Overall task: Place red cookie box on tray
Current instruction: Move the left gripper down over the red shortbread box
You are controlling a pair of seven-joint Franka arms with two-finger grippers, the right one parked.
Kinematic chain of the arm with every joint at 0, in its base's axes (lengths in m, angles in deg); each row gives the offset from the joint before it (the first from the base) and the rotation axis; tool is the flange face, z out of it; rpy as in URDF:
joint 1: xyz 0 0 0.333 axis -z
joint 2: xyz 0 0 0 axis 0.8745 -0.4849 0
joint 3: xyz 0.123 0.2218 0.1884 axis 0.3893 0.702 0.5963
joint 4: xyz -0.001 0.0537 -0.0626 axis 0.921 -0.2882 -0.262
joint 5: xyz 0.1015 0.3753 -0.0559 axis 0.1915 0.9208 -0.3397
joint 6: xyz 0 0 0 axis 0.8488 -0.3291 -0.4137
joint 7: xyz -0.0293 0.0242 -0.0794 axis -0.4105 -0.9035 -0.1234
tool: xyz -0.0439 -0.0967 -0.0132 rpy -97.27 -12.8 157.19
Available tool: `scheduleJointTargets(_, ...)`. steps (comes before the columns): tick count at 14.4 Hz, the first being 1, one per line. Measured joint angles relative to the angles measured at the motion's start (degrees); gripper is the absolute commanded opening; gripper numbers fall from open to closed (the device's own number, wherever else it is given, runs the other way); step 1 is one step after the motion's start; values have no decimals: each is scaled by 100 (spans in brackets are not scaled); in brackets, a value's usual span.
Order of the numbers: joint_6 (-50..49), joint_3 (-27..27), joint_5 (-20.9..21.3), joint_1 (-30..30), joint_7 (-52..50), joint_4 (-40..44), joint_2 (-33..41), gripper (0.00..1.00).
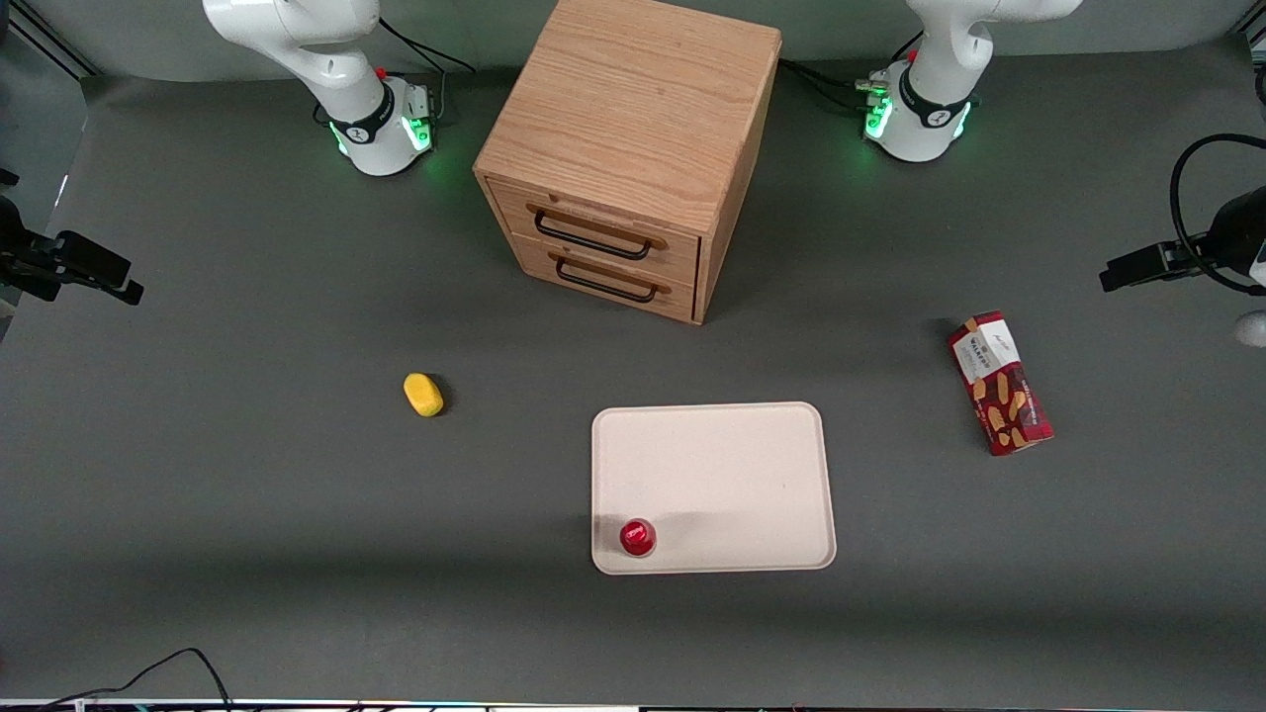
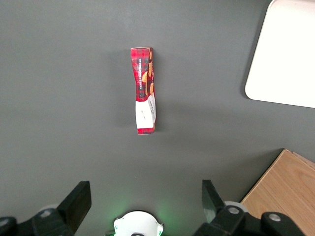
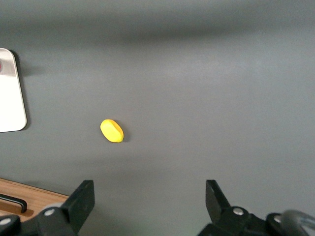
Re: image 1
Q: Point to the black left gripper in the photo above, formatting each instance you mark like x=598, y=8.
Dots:
x=1229, y=236

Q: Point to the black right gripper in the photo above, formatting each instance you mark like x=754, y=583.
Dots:
x=28, y=259

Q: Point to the red cookie box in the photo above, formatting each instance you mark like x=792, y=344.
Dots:
x=999, y=386

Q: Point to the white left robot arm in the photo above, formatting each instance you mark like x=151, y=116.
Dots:
x=930, y=109

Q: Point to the beige rectangular tray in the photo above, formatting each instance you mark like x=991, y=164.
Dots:
x=712, y=485

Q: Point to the dark grey table mat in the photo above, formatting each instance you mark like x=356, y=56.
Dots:
x=297, y=494

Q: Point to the yellow sponge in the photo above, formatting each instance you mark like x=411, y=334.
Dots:
x=423, y=394

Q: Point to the wooden drawer cabinet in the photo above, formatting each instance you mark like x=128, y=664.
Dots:
x=633, y=99

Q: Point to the red can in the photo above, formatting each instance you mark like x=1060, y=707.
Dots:
x=638, y=537

